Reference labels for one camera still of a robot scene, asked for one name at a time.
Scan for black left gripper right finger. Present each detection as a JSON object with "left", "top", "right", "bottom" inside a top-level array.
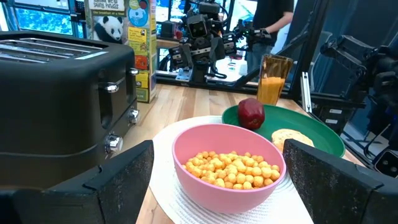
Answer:
[{"left": 282, "top": 139, "right": 398, "bottom": 224}]

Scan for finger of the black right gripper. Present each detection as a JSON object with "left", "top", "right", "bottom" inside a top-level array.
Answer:
[
  {"left": 221, "top": 32, "right": 238, "bottom": 56},
  {"left": 169, "top": 45, "right": 188, "bottom": 68}
]

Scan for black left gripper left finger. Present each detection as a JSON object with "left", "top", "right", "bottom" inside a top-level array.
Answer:
[{"left": 0, "top": 139, "right": 155, "bottom": 224}]

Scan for panda cereal box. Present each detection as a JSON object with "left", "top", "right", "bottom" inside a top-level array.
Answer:
[{"left": 84, "top": 0, "right": 158, "bottom": 103}]

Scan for toasted bagel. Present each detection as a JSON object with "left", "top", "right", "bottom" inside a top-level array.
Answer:
[{"left": 271, "top": 128, "right": 315, "bottom": 153}]

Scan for red apple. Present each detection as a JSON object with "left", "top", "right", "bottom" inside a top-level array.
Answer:
[{"left": 238, "top": 97, "right": 266, "bottom": 131}]

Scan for person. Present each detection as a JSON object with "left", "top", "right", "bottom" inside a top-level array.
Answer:
[{"left": 245, "top": 0, "right": 295, "bottom": 74}]

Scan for white plate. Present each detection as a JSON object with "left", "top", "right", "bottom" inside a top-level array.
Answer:
[{"left": 149, "top": 115, "right": 315, "bottom": 224}]

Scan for amber glass of orange juice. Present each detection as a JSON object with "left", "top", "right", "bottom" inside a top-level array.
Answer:
[{"left": 256, "top": 54, "right": 294, "bottom": 106}]

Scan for green plate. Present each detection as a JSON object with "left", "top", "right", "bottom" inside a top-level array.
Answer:
[{"left": 221, "top": 104, "right": 346, "bottom": 158}]

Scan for orange cereal balls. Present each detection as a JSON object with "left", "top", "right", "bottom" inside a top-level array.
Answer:
[{"left": 182, "top": 151, "right": 281, "bottom": 190}]

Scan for black four-slot toaster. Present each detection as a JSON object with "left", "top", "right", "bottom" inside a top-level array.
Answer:
[{"left": 0, "top": 30, "right": 141, "bottom": 190}]

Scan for pink bowl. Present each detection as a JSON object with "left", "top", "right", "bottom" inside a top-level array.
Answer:
[{"left": 172, "top": 123, "right": 287, "bottom": 215}]

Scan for monitor with blue screen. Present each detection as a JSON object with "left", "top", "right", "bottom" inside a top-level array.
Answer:
[{"left": 15, "top": 7, "right": 74, "bottom": 35}]

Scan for silver metal bracket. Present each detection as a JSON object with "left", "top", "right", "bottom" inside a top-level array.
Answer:
[{"left": 175, "top": 68, "right": 192, "bottom": 82}]

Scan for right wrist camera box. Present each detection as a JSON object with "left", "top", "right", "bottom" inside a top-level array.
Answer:
[{"left": 187, "top": 13, "right": 210, "bottom": 39}]

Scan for silver aluminium rail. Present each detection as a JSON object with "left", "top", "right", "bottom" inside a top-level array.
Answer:
[{"left": 300, "top": 72, "right": 312, "bottom": 113}]

